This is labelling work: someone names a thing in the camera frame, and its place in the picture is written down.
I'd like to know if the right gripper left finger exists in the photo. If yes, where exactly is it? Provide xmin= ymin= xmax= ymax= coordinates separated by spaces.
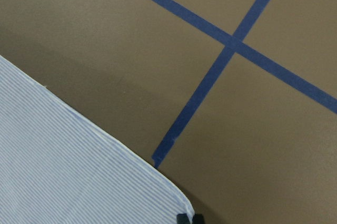
xmin=176 ymin=213 xmax=190 ymax=224

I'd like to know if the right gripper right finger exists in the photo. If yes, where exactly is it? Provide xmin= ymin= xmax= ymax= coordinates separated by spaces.
xmin=192 ymin=215 xmax=204 ymax=224

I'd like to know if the light blue striped shirt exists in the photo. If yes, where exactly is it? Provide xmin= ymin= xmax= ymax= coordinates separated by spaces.
xmin=1 ymin=59 xmax=194 ymax=223

